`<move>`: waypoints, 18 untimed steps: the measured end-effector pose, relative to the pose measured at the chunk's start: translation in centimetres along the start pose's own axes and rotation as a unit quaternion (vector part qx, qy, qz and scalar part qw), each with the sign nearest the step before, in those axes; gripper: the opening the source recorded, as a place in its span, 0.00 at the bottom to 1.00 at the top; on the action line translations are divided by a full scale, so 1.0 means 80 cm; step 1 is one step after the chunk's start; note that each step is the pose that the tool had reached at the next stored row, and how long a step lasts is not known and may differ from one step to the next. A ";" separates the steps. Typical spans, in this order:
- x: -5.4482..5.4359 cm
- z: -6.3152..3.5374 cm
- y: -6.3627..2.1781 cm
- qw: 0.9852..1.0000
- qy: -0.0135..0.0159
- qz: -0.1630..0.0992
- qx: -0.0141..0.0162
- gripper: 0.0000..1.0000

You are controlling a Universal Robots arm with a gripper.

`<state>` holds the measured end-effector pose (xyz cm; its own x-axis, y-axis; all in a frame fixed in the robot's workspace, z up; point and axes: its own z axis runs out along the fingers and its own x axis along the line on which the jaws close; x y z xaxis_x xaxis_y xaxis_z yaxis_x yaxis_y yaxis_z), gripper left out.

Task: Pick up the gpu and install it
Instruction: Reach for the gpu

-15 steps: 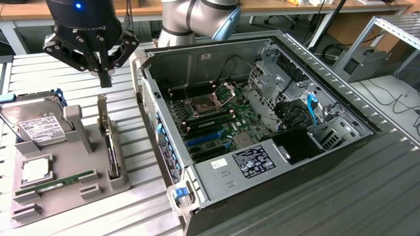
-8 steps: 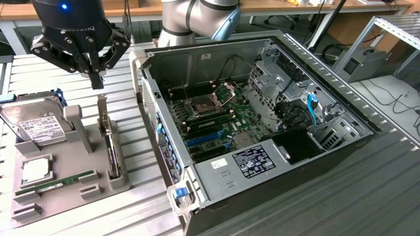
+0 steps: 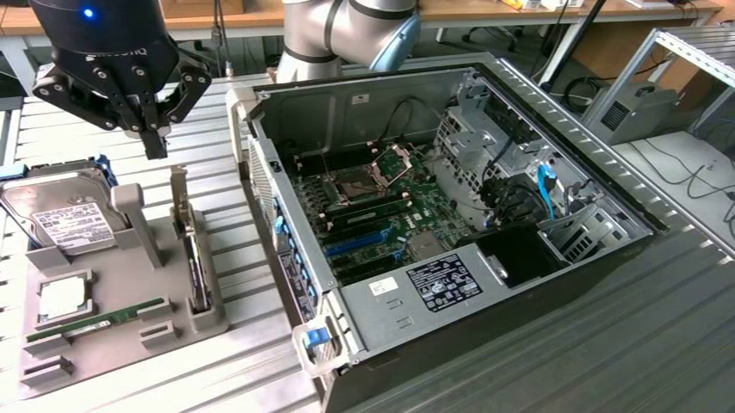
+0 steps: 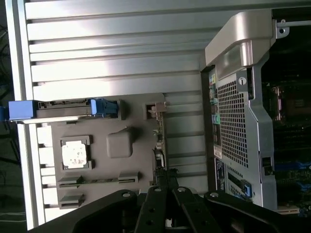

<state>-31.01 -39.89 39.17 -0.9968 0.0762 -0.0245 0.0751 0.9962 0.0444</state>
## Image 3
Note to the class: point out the silver power supply unit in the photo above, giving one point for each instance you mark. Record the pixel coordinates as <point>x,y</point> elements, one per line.
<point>378,314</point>

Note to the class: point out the silver hard disk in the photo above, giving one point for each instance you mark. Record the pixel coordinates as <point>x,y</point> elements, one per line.
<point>62,206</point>

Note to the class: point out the blue disk caddy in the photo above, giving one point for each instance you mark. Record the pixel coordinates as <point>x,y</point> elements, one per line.
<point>105,168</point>

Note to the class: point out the aluminium profile frame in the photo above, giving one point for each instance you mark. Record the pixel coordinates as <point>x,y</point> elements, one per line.
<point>695,51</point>

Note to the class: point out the wooden desk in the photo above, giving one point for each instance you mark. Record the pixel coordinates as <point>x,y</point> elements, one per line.
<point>257,21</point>
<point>648,13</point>

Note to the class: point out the silver disk bay cage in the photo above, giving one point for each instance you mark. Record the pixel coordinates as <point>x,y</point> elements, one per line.
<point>464,146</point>

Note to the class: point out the green motherboard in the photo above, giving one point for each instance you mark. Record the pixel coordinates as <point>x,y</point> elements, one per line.
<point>424,206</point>

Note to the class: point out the gray computer box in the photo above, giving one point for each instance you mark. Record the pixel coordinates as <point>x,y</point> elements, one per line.
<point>637,116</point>

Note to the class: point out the green RAM stick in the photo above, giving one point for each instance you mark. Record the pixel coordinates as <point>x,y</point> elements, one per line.
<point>92,323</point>

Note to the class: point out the black fan shroud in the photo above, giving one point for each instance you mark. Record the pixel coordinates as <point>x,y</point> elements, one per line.
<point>516,254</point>

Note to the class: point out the brown cardboard box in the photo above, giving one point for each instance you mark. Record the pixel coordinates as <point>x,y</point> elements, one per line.
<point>233,5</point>

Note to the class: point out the open black PC case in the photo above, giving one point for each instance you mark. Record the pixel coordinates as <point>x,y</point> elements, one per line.
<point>516,327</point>

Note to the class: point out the gray parts rack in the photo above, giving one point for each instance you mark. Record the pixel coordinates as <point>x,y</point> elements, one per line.
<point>114,357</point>

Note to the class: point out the CPU socket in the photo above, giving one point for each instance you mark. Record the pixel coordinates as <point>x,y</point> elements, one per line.
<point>350,187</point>

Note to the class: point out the silver chipset heat sink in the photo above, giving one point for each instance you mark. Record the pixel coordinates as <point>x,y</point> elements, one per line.
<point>424,245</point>

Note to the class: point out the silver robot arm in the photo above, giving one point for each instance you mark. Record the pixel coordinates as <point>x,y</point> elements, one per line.
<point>309,34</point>

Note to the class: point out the graphics card with metal bracket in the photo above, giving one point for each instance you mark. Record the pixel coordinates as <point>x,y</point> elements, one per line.
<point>196,266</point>

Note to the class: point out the metal socket cover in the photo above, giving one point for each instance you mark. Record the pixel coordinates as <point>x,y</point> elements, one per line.
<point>401,149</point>

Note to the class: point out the gray disk bay bracket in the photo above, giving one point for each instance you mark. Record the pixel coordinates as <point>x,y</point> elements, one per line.
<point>580,234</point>

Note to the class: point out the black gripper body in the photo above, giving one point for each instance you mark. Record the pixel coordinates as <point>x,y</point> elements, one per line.
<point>102,34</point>

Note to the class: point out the blue case latch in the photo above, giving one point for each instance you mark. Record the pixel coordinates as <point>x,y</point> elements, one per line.
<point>314,337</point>

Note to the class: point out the black office chair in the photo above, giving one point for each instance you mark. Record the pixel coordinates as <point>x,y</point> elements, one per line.
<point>481,36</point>

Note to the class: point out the black tripod pole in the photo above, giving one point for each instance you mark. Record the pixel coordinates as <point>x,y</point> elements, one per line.
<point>573,41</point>

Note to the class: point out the silver CPU chip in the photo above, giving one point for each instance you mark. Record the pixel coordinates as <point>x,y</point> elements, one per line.
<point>62,299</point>

